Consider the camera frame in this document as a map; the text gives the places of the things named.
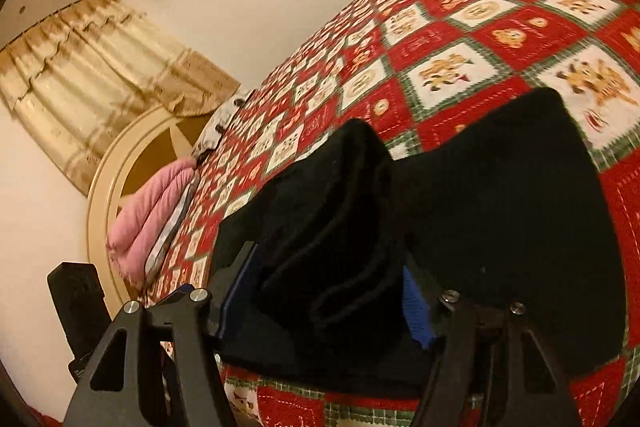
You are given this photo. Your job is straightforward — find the beige curtain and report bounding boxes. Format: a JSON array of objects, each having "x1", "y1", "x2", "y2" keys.
[{"x1": 1, "y1": 0, "x2": 240, "y2": 193}]

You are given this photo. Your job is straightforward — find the grey patterned pillow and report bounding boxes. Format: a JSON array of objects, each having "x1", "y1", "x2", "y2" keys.
[{"x1": 191, "y1": 88, "x2": 254, "y2": 159}]

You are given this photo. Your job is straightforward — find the red patchwork bedspread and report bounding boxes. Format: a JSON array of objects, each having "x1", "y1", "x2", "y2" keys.
[{"x1": 143, "y1": 0, "x2": 639, "y2": 426}]

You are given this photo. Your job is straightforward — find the pink folded comforter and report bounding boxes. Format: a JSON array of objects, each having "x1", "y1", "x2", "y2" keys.
[{"x1": 105, "y1": 156, "x2": 196, "y2": 291}]

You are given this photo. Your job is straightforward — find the cream wooden headboard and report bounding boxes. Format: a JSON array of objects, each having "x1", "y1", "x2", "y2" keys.
[{"x1": 86, "y1": 106, "x2": 209, "y2": 314}]

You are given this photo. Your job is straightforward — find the black pants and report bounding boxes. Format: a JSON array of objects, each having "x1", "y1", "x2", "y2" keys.
[{"x1": 212, "y1": 88, "x2": 626, "y2": 398}]

